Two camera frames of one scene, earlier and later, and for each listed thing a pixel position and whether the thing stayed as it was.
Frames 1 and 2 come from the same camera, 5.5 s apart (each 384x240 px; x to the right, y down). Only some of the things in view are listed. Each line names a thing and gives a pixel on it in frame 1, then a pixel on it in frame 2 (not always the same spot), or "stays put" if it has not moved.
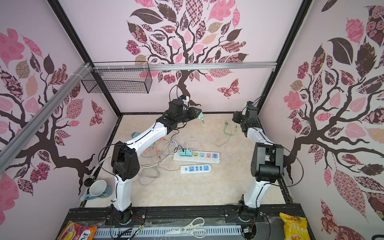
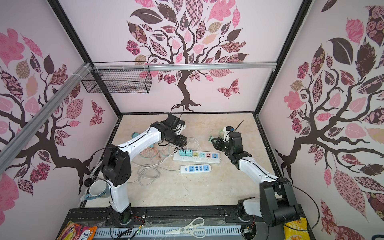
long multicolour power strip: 201,156 stays put
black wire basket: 118,77 stays put
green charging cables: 162,147 stays put
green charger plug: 201,116 -> 210,138
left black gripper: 193,114 -> 180,141
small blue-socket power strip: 185,169 stays put
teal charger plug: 181,153 stays put
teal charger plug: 189,153 stays put
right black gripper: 237,116 -> 219,142
